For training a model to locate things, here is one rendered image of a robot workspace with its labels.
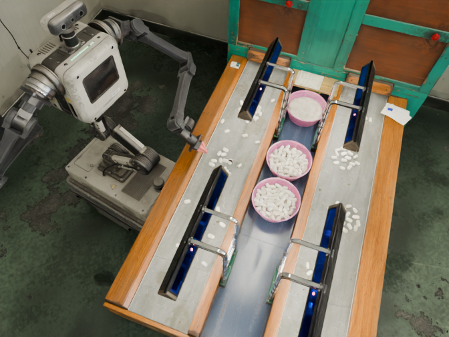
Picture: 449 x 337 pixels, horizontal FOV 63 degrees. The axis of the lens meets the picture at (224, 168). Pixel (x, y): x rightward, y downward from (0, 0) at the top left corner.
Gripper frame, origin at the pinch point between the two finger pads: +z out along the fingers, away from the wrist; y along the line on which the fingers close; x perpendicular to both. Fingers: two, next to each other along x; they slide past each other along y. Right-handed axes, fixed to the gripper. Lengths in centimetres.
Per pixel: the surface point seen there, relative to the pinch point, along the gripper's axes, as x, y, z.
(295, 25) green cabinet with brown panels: -36, 92, -1
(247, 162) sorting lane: -9.3, 7.0, 22.4
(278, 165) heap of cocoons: -20.7, 11.7, 36.1
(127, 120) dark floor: 128, 58, -25
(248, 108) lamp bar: -33.9, 15.2, -4.6
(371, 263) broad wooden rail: -61, -29, 79
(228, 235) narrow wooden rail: -15, -40, 25
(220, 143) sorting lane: 3.6, 13.8, 7.2
